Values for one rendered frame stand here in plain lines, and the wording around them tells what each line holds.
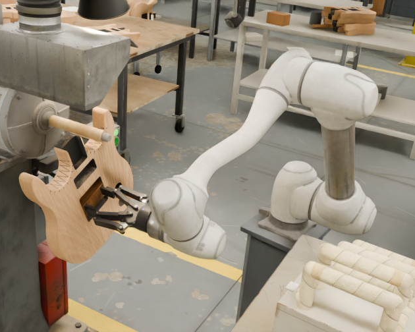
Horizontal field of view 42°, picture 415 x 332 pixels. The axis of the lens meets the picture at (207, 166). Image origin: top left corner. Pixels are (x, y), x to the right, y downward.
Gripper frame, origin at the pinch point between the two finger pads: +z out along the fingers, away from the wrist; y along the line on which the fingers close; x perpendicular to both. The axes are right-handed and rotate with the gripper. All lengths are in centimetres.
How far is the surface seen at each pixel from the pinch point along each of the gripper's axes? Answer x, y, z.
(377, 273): 17, -4, -80
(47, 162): -4.5, 9.8, 28.1
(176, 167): -176, 160, 98
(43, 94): 38.0, -0.9, 2.5
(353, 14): -137, 348, 23
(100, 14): 47, 23, 0
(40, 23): 51, 9, 6
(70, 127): 19.6, 6.8, 7.4
